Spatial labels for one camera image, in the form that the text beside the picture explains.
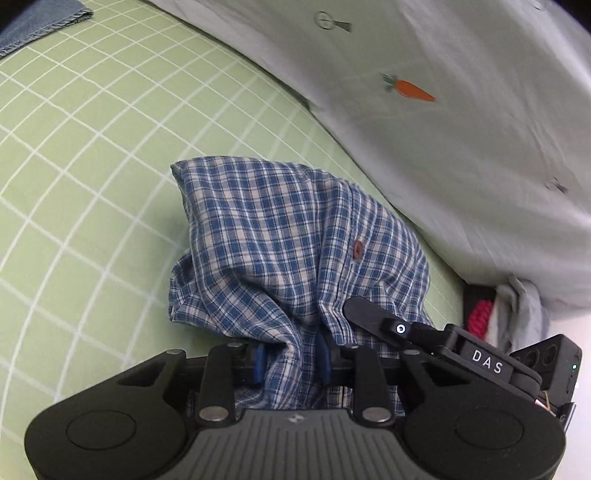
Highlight red knitted cloth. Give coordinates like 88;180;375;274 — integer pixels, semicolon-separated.
467;299;495;342

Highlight blue denim jeans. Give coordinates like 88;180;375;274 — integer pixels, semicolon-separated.
0;0;93;57

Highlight white carrot print quilt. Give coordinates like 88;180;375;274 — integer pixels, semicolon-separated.
148;0;591;320

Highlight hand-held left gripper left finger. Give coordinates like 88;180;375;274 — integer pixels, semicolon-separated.
117;342;269;424

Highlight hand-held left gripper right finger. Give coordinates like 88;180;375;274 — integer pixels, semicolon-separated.
315;332;458;424

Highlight grey cloth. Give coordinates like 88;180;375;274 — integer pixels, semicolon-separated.
492;276;550;356

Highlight blue plaid shirt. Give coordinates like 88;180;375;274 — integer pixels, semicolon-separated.
167;156;435;411

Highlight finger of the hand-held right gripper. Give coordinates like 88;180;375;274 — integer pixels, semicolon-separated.
344;296;458;356

